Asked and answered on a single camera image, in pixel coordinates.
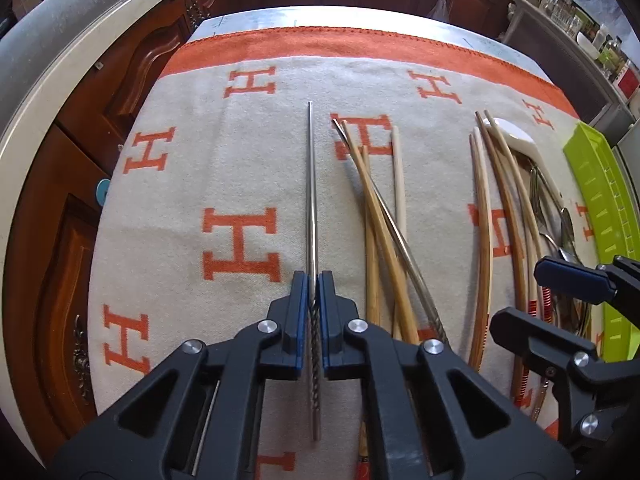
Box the steel chopstick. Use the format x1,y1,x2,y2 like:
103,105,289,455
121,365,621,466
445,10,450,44
332,118,449,346
307,101,321,442

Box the bamboo chopstick red end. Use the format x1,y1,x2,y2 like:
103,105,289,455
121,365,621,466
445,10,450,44
336,122,420,344

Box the wooden kitchen cabinets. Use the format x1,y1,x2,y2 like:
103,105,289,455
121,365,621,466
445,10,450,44
2,0,512,463

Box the light chopstick red stripes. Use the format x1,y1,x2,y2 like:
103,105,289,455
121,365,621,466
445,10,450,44
484,110,555,323

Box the dark brown chopstick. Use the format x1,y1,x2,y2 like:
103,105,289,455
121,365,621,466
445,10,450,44
475,112,528,408

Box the steel spoon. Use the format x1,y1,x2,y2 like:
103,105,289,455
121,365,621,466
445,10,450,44
555,204,582,263

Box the green plastic tray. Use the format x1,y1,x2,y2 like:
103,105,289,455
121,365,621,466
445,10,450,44
564,122,639,362

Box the steel fork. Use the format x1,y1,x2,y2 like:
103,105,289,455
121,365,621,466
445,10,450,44
529,165,561,256

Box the tan bamboo chopstick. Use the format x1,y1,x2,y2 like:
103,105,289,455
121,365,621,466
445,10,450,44
357,145,382,480

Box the brown wooden chopstick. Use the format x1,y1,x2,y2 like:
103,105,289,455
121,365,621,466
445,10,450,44
469,133,492,372

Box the cream chopstick red band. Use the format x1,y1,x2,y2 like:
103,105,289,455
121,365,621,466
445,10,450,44
473,127,492,237

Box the white ceramic spoon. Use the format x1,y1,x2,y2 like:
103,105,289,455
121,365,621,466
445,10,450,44
495,117,564,208

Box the beige orange H blanket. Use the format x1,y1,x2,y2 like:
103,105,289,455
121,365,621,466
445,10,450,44
88,27,597,411

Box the jars on counter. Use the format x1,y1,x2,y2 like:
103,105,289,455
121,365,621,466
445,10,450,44
503,0,639,116

